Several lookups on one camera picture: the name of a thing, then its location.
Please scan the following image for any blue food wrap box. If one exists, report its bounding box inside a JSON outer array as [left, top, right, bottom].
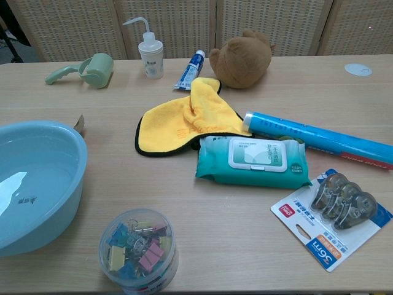
[[242, 110, 393, 171]]

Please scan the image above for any green lint roller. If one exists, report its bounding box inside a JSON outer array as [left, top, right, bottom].
[[44, 52, 115, 90]]

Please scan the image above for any woven folding screen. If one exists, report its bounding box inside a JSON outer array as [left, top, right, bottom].
[[6, 0, 393, 62]]

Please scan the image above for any light blue plastic basin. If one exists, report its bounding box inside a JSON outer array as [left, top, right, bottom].
[[0, 120, 89, 258]]

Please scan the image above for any white squeeze wash bottle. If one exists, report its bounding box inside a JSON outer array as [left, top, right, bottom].
[[122, 17, 165, 80]]

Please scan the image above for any clear jar of binder clips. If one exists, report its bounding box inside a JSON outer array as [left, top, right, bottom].
[[98, 208, 181, 295]]

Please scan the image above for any brown plush toy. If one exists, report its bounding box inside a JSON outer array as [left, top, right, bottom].
[[209, 29, 276, 90]]

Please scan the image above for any yellow microfiber cloth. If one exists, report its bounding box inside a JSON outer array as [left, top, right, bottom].
[[134, 77, 254, 157]]

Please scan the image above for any grey table grommet cap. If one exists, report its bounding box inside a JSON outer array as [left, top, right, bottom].
[[344, 63, 373, 76]]

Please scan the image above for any black stand leg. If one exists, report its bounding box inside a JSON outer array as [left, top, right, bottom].
[[0, 15, 22, 64]]

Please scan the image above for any teal wet wipes pack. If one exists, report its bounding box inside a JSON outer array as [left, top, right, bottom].
[[195, 135, 313, 190]]

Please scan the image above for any correction tape blister pack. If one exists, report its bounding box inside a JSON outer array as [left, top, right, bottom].
[[270, 168, 393, 273]]

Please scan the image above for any blue white toothpaste tube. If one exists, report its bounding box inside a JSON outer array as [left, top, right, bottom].
[[172, 50, 206, 92]]

